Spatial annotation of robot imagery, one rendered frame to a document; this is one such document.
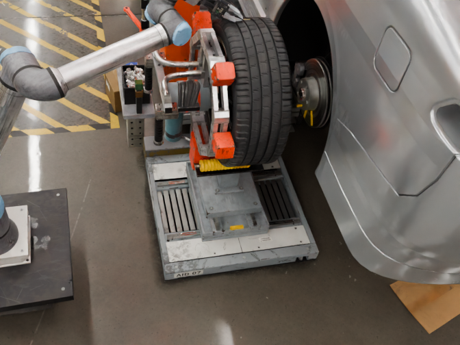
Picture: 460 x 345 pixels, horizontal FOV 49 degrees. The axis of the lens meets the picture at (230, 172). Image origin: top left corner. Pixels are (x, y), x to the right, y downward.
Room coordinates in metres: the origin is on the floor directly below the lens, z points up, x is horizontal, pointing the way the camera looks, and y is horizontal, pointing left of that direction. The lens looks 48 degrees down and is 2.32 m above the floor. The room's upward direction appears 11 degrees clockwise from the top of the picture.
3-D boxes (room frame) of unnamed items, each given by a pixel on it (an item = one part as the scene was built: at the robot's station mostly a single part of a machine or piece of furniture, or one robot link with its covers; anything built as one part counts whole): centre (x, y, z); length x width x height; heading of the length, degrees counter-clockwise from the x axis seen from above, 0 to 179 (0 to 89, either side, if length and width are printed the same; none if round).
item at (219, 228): (1.78, 0.00, 0.13); 0.50 x 0.36 x 0.10; 21
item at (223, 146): (1.46, 0.05, 0.85); 0.09 x 0.08 x 0.07; 21
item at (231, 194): (1.81, 0.01, 0.32); 0.40 x 0.30 x 0.28; 21
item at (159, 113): (1.52, 0.30, 0.93); 0.09 x 0.05 x 0.05; 111
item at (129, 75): (2.14, 0.60, 0.51); 0.20 x 0.14 x 0.13; 20
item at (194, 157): (1.76, 0.13, 0.48); 0.16 x 0.12 x 0.17; 111
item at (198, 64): (1.80, 0.32, 1.03); 0.19 x 0.18 x 0.11; 111
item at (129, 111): (2.17, 0.61, 0.44); 0.43 x 0.17 x 0.03; 21
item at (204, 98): (1.72, 0.24, 0.85); 0.21 x 0.14 x 0.14; 111
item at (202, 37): (1.75, 0.17, 0.85); 0.54 x 0.07 x 0.54; 21
